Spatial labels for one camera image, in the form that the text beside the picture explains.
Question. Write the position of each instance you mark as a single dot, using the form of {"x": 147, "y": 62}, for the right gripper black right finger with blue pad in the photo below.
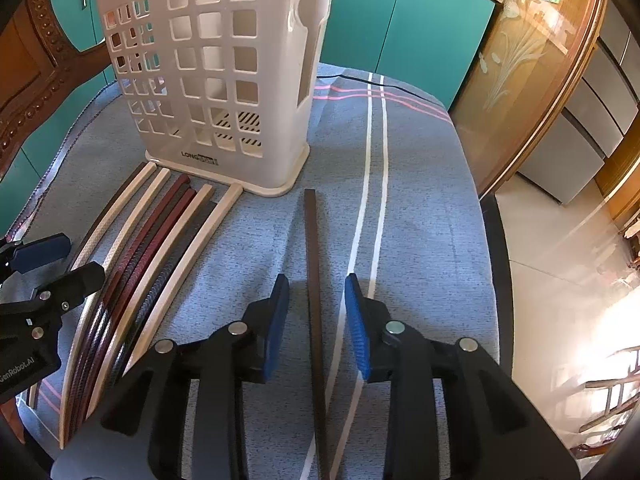
{"x": 492, "y": 428}

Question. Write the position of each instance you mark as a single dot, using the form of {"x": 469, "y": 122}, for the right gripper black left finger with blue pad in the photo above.
{"x": 143, "y": 428}

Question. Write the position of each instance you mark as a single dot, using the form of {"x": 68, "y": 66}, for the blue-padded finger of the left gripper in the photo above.
{"x": 18, "y": 257}

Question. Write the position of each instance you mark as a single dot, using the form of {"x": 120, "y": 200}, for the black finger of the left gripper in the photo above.
{"x": 69, "y": 290}

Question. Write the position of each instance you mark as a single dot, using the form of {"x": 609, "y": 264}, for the dark red chopstick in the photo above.
{"x": 125, "y": 269}

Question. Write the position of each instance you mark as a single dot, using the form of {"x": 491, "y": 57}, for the dark brown chopstick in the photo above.
{"x": 318, "y": 383}

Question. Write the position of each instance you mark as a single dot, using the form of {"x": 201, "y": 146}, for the teal kitchen cabinet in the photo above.
{"x": 427, "y": 43}

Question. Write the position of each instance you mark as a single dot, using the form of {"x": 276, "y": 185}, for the brown chopstick far left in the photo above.
{"x": 110, "y": 212}

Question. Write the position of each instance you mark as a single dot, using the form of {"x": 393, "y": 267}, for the dark grey chopstick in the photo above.
{"x": 152, "y": 296}

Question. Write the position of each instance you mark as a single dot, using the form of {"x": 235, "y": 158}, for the brown wooden chair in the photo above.
{"x": 40, "y": 68}

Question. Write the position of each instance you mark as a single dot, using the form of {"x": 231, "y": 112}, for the blue striped table cloth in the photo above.
{"x": 397, "y": 206}

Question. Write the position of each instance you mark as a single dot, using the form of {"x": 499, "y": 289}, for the white plastic utensil basket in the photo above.
{"x": 221, "y": 89}

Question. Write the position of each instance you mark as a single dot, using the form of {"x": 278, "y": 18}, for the grey drawer unit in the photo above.
{"x": 595, "y": 118}

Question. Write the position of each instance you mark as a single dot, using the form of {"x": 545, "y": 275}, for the wooden glass-door cabinet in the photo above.
{"x": 530, "y": 59}

